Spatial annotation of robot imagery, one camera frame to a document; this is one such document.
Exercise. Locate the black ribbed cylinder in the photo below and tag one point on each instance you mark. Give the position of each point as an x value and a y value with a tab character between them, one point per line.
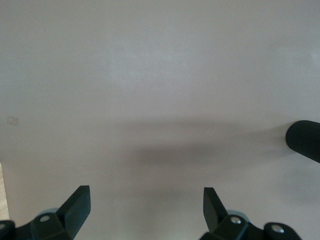
305	140

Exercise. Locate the small clear tape piece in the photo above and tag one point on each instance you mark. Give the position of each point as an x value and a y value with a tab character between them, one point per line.
12	120

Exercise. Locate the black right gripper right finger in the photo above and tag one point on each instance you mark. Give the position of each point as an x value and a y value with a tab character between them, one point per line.
215	215

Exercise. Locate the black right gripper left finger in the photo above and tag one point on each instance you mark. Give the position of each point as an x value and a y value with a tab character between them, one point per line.
72	212

